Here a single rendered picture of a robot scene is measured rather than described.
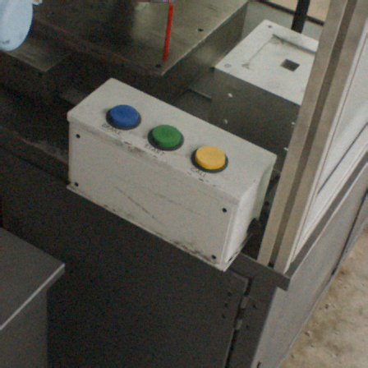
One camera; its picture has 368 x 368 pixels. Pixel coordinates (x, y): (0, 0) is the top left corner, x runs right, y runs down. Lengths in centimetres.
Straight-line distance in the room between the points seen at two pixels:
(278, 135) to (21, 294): 46
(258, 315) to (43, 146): 44
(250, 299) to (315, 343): 80
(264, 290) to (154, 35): 48
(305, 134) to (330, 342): 113
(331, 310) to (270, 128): 95
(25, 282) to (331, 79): 49
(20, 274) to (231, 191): 31
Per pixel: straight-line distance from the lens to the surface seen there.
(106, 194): 113
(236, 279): 119
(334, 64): 89
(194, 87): 139
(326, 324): 204
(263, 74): 120
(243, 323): 126
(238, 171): 102
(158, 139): 103
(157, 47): 131
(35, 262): 108
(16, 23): 93
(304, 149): 97
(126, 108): 108
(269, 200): 119
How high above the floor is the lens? 158
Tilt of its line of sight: 44 degrees down
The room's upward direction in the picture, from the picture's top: 9 degrees clockwise
